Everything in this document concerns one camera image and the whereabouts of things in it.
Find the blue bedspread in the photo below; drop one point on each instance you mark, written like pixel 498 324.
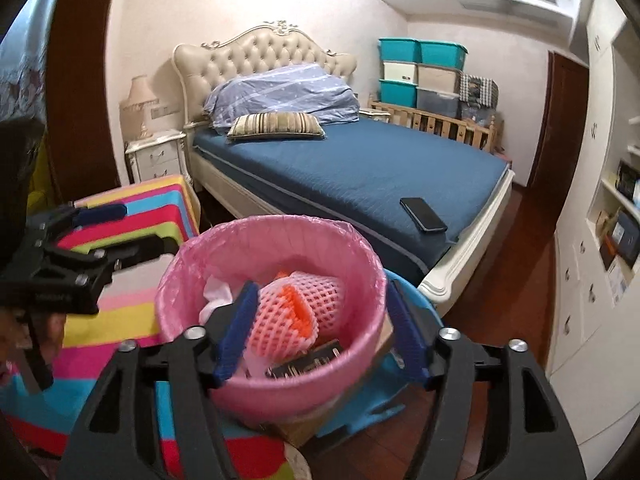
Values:
pixel 350 175

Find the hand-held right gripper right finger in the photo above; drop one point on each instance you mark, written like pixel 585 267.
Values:
pixel 407 335

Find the embroidered lace curtain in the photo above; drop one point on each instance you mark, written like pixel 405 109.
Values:
pixel 25 70

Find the brown wooden wardrobe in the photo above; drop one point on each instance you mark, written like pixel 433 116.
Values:
pixel 80 85

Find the pink and orange foam net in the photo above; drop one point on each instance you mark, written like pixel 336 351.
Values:
pixel 300 310

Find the wall socket panel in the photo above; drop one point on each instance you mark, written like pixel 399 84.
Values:
pixel 162 112

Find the white nightstand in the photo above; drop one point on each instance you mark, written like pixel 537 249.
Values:
pixel 155 157

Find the beige table lamp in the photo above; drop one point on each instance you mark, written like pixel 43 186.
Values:
pixel 137 97

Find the dark blue box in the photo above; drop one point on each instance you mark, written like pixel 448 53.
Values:
pixel 627 237

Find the person's left hand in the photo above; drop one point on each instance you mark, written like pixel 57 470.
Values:
pixel 50 332

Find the brown wooden door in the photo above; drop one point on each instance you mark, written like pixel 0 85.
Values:
pixel 557 120

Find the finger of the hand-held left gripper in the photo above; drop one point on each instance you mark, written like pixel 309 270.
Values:
pixel 145 247
pixel 100 214

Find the black smartphone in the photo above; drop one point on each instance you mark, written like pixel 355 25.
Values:
pixel 422 215

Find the white tissue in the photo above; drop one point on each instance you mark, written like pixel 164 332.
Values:
pixel 215 295

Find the pink lined trash bin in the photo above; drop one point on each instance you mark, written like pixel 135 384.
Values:
pixel 300 240

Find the brown cardboard box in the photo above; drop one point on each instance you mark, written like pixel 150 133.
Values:
pixel 310 425

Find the wooden crib rail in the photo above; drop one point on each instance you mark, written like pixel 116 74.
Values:
pixel 435 122

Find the black carton box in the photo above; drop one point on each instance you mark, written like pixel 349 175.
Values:
pixel 310 360

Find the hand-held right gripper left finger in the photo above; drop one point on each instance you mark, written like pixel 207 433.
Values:
pixel 235 330

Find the blue plastic stool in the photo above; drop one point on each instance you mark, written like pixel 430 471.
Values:
pixel 415 290

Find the black picture frame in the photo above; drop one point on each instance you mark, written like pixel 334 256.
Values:
pixel 627 180

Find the lilac folded duvet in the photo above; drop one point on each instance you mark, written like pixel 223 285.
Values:
pixel 290 95

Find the stack of plastic storage boxes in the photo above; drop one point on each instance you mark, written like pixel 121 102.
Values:
pixel 420 77

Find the black white checkered bag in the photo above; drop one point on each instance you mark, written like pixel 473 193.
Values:
pixel 479 90

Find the white built-in cabinet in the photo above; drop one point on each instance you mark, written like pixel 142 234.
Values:
pixel 575 260

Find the gold striped pillow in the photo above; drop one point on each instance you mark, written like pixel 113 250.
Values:
pixel 275 125

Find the cream tufted bed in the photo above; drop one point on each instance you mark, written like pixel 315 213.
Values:
pixel 260 55

